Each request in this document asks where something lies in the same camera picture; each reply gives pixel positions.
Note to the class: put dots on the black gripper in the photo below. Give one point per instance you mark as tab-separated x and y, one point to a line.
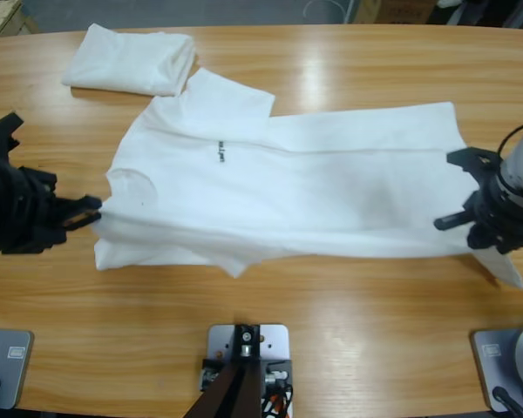
505	213
13	209

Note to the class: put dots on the white t-shirt with black print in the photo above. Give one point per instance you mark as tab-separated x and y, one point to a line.
266	196

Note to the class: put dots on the folded white t-shirt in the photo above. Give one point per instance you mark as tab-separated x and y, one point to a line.
126	61

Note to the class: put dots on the wooden crate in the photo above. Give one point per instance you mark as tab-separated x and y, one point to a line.
4	15

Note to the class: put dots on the white mounting block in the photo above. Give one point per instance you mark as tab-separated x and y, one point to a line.
274	344

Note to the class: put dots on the brown cardboard box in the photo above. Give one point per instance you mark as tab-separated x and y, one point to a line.
392	9

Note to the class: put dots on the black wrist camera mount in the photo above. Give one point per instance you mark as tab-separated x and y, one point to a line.
470	157
0	135

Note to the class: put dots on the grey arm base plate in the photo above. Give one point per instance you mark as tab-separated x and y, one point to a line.
8	370
501	361

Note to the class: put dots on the dark camera stand post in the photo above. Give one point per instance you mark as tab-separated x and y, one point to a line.
239	392

